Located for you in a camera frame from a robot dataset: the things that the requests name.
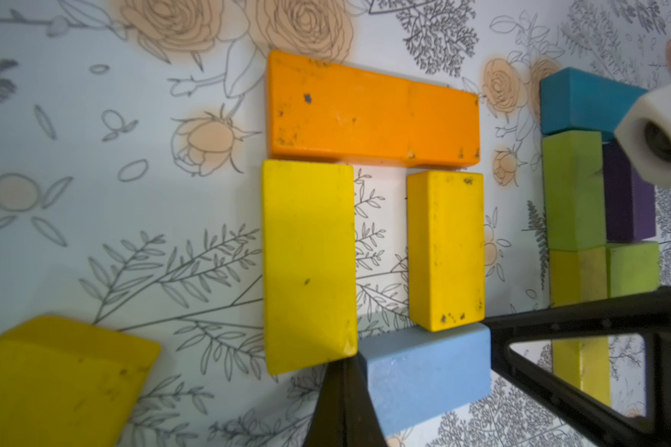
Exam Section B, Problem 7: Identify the long yellow block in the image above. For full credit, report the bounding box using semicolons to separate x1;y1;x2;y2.
0;315;161;446

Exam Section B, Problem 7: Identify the light blue block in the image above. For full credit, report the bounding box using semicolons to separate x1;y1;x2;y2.
359;323;491;436

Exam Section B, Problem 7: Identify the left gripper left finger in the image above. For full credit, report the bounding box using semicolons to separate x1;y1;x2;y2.
303;357;387;447

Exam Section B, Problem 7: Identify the purple block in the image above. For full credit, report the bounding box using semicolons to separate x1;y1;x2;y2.
602;141;656;243

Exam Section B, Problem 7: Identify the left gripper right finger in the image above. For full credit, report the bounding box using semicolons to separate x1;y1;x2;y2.
484;286;671;446

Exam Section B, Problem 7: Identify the lime green block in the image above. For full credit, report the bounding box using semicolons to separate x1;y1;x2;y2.
605;241;661;298

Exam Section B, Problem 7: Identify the green block small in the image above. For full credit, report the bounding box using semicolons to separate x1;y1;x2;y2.
542;130;606;251

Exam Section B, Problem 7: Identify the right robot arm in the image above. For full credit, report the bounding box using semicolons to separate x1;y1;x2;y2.
614;84;671;188

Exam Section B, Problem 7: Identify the orange long block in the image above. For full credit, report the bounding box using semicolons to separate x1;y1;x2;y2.
266;50;481;168

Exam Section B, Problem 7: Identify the teal block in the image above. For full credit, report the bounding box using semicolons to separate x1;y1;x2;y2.
540;68;647;143

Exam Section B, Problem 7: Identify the small yellow block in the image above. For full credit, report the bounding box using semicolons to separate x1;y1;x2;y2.
406;171;486;332
262;160;358;375

